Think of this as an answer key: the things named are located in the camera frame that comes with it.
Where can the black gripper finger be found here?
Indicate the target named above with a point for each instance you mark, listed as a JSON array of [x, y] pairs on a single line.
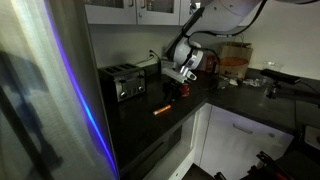
[[176, 95], [166, 93]]

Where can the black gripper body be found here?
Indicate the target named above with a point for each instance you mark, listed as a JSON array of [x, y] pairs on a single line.
[[175, 84]]

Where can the orange marker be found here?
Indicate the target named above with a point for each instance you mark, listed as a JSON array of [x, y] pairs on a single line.
[[162, 109]]

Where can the stainless steel four-slot toaster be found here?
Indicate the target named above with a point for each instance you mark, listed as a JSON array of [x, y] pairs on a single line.
[[121, 81]]

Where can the small clear glass jar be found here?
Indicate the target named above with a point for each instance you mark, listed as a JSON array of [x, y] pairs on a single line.
[[223, 82]]

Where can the grey base cabinet front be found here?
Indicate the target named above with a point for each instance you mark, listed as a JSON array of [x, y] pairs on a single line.
[[173, 150]]

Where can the brown paper bag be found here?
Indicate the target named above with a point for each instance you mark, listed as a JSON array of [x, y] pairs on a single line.
[[236, 60]]

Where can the crumpled clear plastic wrap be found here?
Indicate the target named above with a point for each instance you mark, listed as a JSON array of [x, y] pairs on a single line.
[[253, 81]]

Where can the white base cabinet door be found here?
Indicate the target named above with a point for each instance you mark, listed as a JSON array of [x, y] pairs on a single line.
[[240, 143]]

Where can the clear glass bowl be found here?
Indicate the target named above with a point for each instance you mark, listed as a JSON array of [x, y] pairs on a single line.
[[271, 65]]

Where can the stainless steel refrigerator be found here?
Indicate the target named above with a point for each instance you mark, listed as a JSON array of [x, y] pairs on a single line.
[[50, 100]]

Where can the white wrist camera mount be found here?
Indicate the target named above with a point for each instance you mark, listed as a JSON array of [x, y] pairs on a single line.
[[178, 73]]

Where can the white wall power outlet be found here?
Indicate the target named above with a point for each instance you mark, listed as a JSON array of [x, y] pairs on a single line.
[[150, 54]]

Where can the white wall cabinet door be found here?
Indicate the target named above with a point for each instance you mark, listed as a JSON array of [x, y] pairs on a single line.
[[158, 16], [110, 13], [186, 16]]

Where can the black camera stand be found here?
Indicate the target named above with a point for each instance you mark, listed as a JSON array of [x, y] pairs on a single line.
[[273, 90]]

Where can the black bar camera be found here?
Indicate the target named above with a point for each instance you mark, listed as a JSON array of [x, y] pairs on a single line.
[[280, 76]]

